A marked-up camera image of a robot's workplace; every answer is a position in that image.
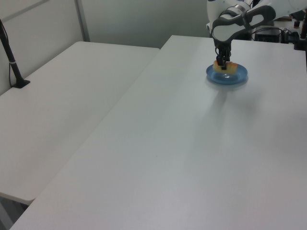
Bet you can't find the blue round plate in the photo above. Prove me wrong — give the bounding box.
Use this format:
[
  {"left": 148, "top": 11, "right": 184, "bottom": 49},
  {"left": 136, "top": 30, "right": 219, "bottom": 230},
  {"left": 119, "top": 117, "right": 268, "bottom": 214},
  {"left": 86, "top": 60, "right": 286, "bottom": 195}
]
[{"left": 205, "top": 62, "right": 249, "bottom": 86}]

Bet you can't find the black pole with base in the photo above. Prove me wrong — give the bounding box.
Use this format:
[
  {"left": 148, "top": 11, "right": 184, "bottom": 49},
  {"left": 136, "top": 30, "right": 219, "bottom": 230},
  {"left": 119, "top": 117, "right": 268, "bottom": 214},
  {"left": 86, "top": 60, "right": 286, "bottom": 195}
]
[{"left": 0, "top": 18, "right": 31, "bottom": 90}]

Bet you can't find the white side table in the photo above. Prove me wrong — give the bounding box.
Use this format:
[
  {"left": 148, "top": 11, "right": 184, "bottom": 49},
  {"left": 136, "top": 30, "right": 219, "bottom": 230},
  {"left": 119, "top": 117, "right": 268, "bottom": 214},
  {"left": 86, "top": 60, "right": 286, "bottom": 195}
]
[{"left": 0, "top": 41, "right": 161, "bottom": 207}]

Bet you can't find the aluminium frame post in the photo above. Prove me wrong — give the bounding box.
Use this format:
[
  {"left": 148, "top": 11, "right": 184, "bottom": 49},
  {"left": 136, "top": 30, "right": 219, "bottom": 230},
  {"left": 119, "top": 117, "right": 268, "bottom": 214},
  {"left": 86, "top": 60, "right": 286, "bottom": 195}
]
[{"left": 75, "top": 0, "right": 91, "bottom": 43}]

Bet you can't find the orange glazed bread roll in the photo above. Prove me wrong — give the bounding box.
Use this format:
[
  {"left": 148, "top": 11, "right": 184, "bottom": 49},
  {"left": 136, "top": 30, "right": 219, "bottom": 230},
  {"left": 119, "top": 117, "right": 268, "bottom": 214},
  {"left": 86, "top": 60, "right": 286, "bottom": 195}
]
[{"left": 213, "top": 60, "right": 238, "bottom": 76}]

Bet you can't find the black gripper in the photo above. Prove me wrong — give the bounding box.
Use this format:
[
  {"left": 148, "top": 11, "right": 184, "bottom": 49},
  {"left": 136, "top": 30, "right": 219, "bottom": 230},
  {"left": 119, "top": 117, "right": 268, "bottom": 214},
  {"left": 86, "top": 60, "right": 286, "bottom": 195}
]
[{"left": 213, "top": 39, "right": 233, "bottom": 71}]

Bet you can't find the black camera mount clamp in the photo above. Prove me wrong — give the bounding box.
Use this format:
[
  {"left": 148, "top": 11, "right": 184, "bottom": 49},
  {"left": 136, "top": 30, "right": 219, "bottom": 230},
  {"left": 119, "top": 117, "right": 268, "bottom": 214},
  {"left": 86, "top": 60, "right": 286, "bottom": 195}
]
[{"left": 282, "top": 9, "right": 307, "bottom": 51}]

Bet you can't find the black electronics box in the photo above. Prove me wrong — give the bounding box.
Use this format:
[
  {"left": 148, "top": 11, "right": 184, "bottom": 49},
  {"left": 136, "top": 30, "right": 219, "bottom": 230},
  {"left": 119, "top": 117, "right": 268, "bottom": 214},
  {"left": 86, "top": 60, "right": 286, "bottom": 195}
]
[{"left": 253, "top": 27, "right": 283, "bottom": 44}]

